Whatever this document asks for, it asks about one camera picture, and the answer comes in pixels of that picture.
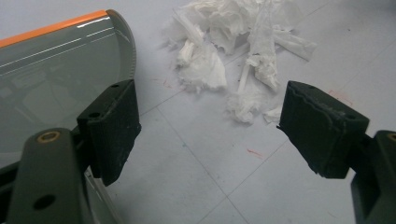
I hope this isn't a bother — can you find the pile of torn white paper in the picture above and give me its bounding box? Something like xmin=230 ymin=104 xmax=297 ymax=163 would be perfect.
xmin=163 ymin=0 xmax=318 ymax=125

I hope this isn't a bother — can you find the grey dustpan with orange edge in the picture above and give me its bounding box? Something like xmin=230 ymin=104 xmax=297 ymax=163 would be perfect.
xmin=0 ymin=8 xmax=137 ymax=224

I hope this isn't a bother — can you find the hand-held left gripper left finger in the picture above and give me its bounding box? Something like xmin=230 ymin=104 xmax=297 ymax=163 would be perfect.
xmin=77 ymin=78 xmax=142 ymax=188

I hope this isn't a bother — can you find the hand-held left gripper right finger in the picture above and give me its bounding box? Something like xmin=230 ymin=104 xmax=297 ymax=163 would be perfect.
xmin=277 ymin=80 xmax=371 ymax=180

